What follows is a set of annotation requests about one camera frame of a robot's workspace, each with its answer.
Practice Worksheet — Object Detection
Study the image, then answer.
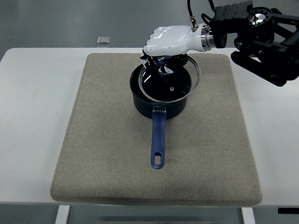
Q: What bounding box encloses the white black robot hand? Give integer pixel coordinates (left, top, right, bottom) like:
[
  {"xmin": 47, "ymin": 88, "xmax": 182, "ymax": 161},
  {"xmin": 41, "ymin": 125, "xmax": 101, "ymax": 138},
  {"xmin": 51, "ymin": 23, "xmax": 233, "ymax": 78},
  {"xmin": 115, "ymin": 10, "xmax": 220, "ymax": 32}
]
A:
[{"xmin": 138, "ymin": 24, "xmax": 205, "ymax": 77}]

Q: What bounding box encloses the glass pot lid blue knob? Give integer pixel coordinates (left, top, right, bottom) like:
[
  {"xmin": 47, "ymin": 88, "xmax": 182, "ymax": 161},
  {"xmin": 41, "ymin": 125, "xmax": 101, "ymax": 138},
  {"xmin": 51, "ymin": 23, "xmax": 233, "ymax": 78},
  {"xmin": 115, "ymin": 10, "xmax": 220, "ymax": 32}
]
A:
[{"xmin": 136, "ymin": 52, "xmax": 202, "ymax": 103}]

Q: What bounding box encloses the small silver square floor plate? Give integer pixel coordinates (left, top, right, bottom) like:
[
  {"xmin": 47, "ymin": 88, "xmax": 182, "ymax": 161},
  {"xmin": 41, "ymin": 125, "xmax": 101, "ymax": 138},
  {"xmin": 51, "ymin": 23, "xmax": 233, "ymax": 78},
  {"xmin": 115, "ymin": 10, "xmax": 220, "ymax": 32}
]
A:
[{"xmin": 97, "ymin": 35, "xmax": 111, "ymax": 45}]

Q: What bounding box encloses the beige fabric mat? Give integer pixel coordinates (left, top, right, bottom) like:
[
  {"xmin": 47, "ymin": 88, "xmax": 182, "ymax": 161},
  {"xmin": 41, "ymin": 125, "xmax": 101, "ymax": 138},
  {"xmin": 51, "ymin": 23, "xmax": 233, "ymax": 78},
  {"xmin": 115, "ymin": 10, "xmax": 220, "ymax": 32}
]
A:
[{"xmin": 43, "ymin": 46, "xmax": 263, "ymax": 214}]

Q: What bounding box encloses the white table leg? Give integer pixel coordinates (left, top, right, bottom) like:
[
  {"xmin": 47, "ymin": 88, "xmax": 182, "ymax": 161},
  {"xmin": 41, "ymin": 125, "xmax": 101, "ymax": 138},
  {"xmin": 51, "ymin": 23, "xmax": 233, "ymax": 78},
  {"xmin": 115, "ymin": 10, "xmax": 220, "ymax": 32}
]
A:
[
  {"xmin": 240, "ymin": 208, "xmax": 256, "ymax": 224},
  {"xmin": 51, "ymin": 205, "xmax": 71, "ymax": 224}
]

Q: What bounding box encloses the black table control panel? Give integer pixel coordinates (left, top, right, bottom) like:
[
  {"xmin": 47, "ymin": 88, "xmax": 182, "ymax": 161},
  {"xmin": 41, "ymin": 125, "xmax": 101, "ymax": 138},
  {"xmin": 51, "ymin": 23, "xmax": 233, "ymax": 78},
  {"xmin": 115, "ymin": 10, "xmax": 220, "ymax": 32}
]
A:
[{"xmin": 277, "ymin": 207, "xmax": 299, "ymax": 216}]

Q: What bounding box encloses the dark pot with blue handle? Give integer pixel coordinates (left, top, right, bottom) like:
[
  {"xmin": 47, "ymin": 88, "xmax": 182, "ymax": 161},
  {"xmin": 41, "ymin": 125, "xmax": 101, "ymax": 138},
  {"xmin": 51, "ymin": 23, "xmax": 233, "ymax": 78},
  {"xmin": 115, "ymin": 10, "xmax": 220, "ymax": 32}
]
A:
[{"xmin": 128, "ymin": 61, "xmax": 196, "ymax": 171}]

